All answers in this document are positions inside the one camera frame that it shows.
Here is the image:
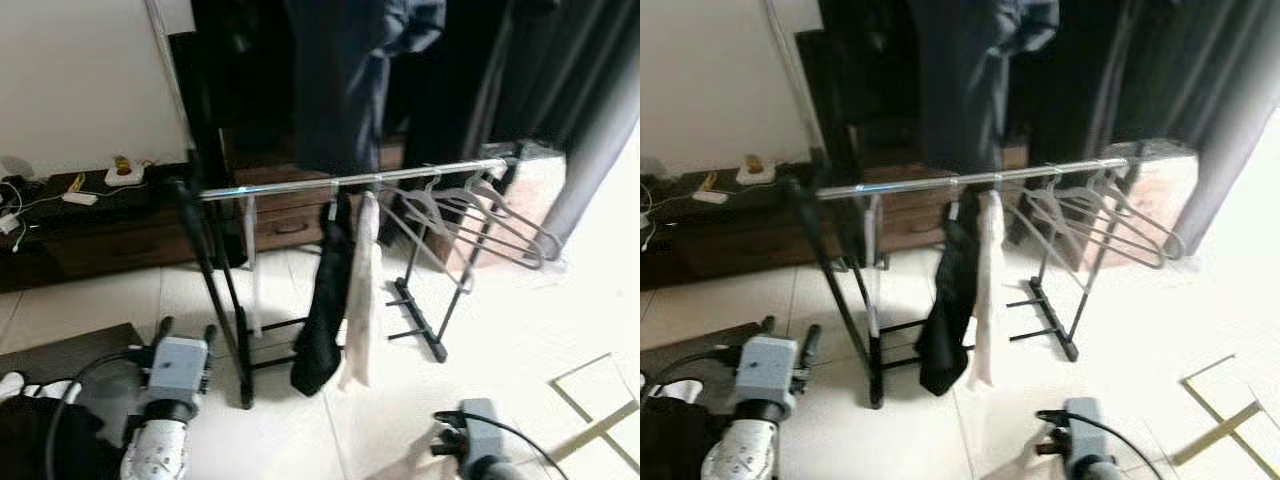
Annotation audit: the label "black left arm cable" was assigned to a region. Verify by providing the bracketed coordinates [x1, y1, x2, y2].
[645, 345, 746, 401]
[45, 348, 151, 480]

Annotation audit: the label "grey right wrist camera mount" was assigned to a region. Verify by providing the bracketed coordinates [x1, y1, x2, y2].
[458, 398, 501, 463]
[1063, 398, 1103, 463]

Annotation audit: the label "black hanging garment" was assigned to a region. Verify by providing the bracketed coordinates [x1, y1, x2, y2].
[915, 195, 981, 396]
[290, 195, 353, 396]

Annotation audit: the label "white socket block yellow plug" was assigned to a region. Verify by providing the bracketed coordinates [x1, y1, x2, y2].
[105, 155, 146, 188]
[735, 155, 776, 186]

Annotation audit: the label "brown cardboard box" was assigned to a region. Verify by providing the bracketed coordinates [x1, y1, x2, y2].
[1090, 140, 1201, 271]
[455, 145, 566, 271]

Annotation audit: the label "dark grey curtain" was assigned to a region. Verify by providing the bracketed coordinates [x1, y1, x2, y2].
[480, 0, 641, 241]
[1110, 0, 1280, 256]

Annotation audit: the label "black clothes rack chrome rail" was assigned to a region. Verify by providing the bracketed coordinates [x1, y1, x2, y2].
[163, 148, 521, 411]
[783, 148, 1149, 411]

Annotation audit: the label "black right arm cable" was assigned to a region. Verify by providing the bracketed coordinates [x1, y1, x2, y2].
[430, 410, 571, 480]
[1035, 408, 1166, 480]

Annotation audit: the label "grey leaning pole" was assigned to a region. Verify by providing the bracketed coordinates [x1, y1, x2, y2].
[765, 0, 821, 151]
[143, 0, 193, 151]

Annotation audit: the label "white hanging garment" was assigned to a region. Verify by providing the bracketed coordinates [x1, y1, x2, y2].
[968, 190, 1009, 391]
[340, 190, 384, 391]

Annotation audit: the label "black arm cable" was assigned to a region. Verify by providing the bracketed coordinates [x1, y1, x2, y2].
[645, 345, 746, 401]
[1035, 408, 1166, 480]
[430, 410, 571, 480]
[45, 348, 151, 480]

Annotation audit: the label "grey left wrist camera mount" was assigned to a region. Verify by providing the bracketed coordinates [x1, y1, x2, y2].
[148, 337, 209, 403]
[737, 335, 801, 403]

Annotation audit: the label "black tall panel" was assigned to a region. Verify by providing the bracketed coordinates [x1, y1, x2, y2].
[168, 0, 291, 271]
[795, 0, 916, 271]

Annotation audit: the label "grey empty hanger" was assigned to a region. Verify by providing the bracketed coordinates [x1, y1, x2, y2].
[440, 160, 563, 263]
[400, 168, 546, 271]
[1065, 160, 1187, 263]
[1025, 168, 1171, 271]
[376, 172, 476, 293]
[1003, 172, 1096, 293]

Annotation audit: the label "round white table gold legs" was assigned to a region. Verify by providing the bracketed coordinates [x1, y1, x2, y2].
[548, 350, 641, 469]
[1170, 352, 1280, 469]

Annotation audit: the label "dark wooden low cabinet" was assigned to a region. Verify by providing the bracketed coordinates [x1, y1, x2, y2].
[0, 165, 411, 291]
[640, 165, 1031, 281]

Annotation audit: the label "person in dark blue clothes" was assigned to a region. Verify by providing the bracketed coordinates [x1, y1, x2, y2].
[905, 0, 1061, 176]
[285, 0, 446, 176]

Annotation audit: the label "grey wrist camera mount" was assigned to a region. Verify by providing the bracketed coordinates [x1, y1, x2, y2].
[737, 335, 801, 403]
[458, 398, 501, 463]
[1063, 398, 1103, 463]
[148, 337, 209, 403]

